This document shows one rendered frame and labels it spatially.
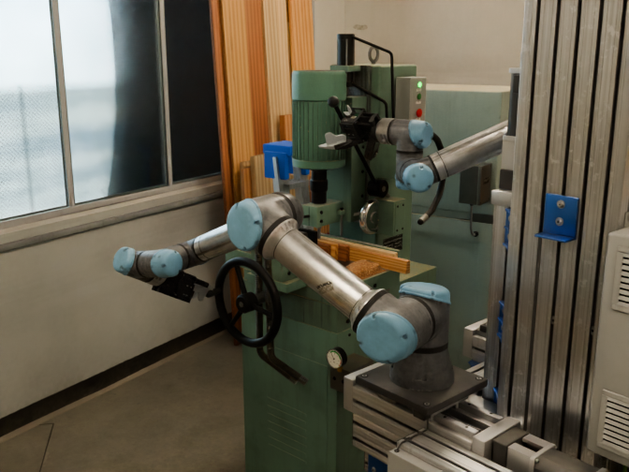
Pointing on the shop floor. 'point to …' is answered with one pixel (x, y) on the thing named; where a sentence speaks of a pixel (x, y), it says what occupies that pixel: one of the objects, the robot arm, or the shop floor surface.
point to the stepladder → (280, 159)
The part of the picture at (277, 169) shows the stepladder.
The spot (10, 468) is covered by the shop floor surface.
